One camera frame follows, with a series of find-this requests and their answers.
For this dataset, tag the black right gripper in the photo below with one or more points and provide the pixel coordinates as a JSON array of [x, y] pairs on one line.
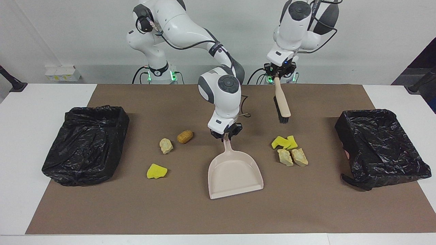
[[226, 132]]

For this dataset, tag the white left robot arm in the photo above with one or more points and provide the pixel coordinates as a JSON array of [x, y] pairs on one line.
[[293, 30]]

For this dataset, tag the white wall socket box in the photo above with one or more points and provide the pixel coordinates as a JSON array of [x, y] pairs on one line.
[[63, 74]]

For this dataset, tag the brown table mat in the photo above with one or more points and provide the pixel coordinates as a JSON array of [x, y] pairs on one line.
[[218, 214]]

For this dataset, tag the beige bread chunk orange crust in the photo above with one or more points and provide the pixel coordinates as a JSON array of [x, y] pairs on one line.
[[299, 157]]

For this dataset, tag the yellow sponge piece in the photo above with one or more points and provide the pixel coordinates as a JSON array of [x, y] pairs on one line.
[[156, 172], [280, 142]]

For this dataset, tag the dark background panel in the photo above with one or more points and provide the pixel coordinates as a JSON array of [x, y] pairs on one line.
[[422, 61]]

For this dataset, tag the brown peanut shaped toy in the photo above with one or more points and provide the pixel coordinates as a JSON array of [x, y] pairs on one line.
[[185, 136]]

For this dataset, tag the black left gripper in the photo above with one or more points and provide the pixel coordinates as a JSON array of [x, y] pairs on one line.
[[281, 70]]

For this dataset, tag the black bag lined bin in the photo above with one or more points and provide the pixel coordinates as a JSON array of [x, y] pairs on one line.
[[381, 149], [85, 149]]

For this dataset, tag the beige brush with black bristles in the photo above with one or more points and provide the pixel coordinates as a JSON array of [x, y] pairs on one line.
[[282, 102]]

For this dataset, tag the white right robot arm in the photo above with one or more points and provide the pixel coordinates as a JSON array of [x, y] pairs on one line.
[[224, 95]]

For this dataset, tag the beige plastic dustpan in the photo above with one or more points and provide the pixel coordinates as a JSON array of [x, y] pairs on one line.
[[235, 177]]

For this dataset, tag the yellow sponge with green side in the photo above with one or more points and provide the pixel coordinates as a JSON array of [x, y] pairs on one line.
[[293, 142]]

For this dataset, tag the small beige bread chunk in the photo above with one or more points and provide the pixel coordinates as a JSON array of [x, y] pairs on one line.
[[166, 146]]

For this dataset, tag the black stand foot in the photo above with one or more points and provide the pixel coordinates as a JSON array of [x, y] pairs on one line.
[[413, 89], [18, 87]]

